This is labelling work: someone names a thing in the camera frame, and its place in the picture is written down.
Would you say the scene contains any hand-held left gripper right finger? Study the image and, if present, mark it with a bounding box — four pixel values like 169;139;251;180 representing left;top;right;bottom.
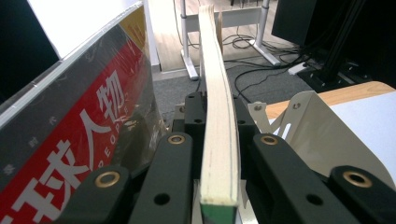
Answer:
233;97;260;180

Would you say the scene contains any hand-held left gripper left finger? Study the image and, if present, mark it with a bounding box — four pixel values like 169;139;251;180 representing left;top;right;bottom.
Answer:
185;91;206;180

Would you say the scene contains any dark illustrated magazine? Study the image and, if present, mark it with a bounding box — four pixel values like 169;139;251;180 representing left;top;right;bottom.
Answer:
198;3;243;224

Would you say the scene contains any red-title portrait magazine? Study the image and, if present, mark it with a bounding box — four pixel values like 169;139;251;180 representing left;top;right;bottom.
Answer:
0;6;166;224

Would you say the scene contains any white power strip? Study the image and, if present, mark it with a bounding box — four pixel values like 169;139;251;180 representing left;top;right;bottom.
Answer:
288;62;308;77

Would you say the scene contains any black metal stand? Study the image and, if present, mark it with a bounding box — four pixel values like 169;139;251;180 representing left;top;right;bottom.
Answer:
298;0;375;93

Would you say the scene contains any black floor cable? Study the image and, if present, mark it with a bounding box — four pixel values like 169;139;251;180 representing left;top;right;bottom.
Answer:
233;67;292;104
223;59;302;71

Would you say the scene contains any coiled black cable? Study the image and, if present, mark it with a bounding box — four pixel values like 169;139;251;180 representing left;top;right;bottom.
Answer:
222;32;262;51

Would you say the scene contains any metal desk frame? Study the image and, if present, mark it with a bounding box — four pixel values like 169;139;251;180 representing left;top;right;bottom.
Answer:
178;0;281;81

